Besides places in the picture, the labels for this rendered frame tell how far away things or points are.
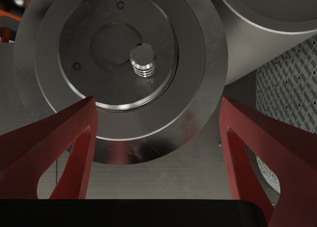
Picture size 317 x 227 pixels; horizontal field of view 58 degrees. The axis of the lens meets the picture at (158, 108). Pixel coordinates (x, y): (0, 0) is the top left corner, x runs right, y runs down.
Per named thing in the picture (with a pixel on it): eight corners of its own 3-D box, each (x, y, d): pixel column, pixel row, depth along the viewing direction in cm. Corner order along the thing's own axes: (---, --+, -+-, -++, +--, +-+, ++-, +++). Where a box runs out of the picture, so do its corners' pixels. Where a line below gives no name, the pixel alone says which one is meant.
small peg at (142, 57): (139, 37, 15) (162, 52, 15) (142, 51, 18) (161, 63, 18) (124, 58, 15) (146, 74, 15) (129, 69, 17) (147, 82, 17)
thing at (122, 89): (102, -35, 18) (201, 32, 18) (107, -19, 20) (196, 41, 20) (31, 63, 17) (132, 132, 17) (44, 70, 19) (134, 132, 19)
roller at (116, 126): (216, -17, 19) (194, 152, 19) (181, 65, 45) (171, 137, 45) (48, -41, 19) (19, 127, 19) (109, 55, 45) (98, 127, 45)
